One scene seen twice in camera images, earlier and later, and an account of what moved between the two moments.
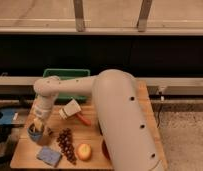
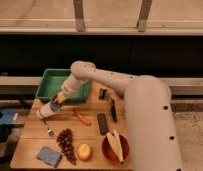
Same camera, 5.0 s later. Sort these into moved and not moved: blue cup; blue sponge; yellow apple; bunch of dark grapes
Moved: blue cup
Not moved: blue sponge; yellow apple; bunch of dark grapes
